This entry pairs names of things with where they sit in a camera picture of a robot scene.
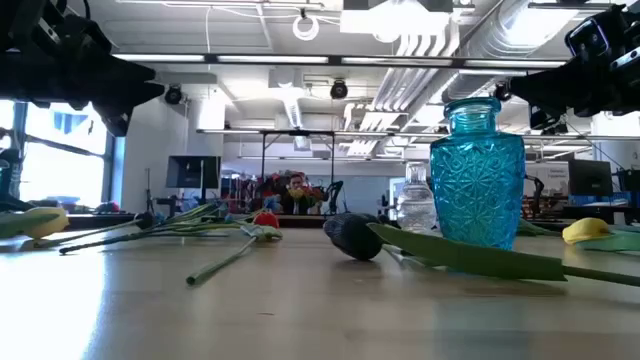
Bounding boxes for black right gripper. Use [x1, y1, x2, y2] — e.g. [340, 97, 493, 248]
[508, 4, 640, 134]

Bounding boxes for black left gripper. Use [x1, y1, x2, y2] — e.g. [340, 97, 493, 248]
[0, 0, 167, 138]

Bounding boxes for yellow artificial tulip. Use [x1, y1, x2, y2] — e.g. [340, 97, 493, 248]
[0, 206, 71, 241]
[562, 217, 640, 253]

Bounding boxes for white artificial flower spray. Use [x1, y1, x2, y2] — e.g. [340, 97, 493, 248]
[186, 223, 284, 287]

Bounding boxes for black artificial tulip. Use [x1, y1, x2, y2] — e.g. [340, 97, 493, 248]
[323, 212, 640, 289]

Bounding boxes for blue patterned glass vase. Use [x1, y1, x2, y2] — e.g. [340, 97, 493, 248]
[429, 97, 526, 251]

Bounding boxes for clear glass vase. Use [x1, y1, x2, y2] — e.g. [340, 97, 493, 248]
[396, 161, 439, 234]

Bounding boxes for dark computer monitor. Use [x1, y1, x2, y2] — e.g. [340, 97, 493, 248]
[165, 155, 222, 204]
[568, 159, 614, 197]

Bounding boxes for blue storage bins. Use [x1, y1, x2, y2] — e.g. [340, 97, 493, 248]
[568, 192, 640, 207]

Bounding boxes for red-orange artificial tulip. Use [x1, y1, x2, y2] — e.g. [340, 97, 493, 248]
[219, 210, 281, 232]

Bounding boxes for person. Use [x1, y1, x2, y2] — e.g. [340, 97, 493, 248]
[279, 173, 315, 216]

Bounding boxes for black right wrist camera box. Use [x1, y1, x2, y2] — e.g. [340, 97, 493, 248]
[564, 16, 613, 58]

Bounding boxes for silver ventilation duct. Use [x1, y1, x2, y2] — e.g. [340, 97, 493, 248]
[444, 0, 581, 101]

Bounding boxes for black metal frame stand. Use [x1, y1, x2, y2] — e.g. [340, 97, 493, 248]
[259, 129, 336, 201]

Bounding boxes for white cable coil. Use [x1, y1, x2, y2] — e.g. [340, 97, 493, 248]
[292, 14, 320, 42]

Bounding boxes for long ceiling light rail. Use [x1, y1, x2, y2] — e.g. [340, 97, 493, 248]
[112, 52, 571, 70]

